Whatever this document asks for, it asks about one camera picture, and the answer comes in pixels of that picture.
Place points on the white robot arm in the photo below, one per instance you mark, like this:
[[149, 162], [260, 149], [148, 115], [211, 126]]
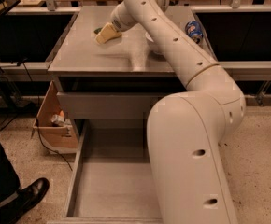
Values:
[[184, 129]]

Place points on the white bowl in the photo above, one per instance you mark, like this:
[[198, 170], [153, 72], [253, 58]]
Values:
[[153, 47]]

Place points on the crumpled item in box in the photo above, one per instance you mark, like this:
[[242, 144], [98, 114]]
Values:
[[60, 119]]

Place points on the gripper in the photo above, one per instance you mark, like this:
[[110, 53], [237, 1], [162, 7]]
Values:
[[118, 21]]

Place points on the open grey middle drawer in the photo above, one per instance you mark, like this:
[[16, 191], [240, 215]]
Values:
[[111, 181]]

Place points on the black leather shoe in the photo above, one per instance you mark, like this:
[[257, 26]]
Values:
[[27, 199]]

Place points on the green and yellow sponge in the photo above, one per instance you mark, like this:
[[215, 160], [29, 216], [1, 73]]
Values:
[[98, 30]]

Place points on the blue soda can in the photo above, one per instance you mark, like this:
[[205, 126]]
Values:
[[194, 31]]

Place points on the cardboard box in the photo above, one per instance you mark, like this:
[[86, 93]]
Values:
[[53, 126]]

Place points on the grey drawer cabinet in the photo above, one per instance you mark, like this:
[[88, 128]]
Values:
[[124, 65]]

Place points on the closed grey top drawer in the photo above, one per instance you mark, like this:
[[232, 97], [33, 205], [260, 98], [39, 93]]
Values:
[[107, 105]]

